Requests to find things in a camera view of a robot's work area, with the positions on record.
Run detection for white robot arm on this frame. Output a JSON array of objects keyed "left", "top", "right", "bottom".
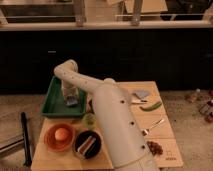
[{"left": 54, "top": 60, "right": 160, "bottom": 171}]

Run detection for green plastic tray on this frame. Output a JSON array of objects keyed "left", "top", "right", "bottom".
[{"left": 42, "top": 76, "right": 87, "bottom": 118}]

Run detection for dark metal can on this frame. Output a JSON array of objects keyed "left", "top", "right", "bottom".
[{"left": 88, "top": 99, "right": 94, "bottom": 113}]

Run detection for green cup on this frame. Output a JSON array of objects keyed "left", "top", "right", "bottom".
[{"left": 82, "top": 113, "right": 96, "bottom": 130}]

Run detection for orange round fruit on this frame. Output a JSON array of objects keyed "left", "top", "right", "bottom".
[{"left": 55, "top": 128, "right": 69, "bottom": 141}]

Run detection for orange bowl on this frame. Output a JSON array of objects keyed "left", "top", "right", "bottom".
[{"left": 44, "top": 123, "right": 76, "bottom": 152}]

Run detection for striped food in bowl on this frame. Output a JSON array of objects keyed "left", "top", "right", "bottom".
[{"left": 77, "top": 136, "right": 96, "bottom": 155}]

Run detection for kitchen knife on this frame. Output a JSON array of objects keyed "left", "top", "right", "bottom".
[{"left": 131, "top": 99, "right": 147, "bottom": 104}]

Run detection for black bar on floor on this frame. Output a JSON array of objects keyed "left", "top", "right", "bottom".
[{"left": 21, "top": 112, "right": 32, "bottom": 167}]

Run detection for bottle on floor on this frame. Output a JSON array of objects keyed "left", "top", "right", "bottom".
[{"left": 185, "top": 89, "right": 201, "bottom": 103}]

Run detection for items on floor right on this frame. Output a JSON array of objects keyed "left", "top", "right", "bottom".
[{"left": 199, "top": 90, "right": 213, "bottom": 123}]

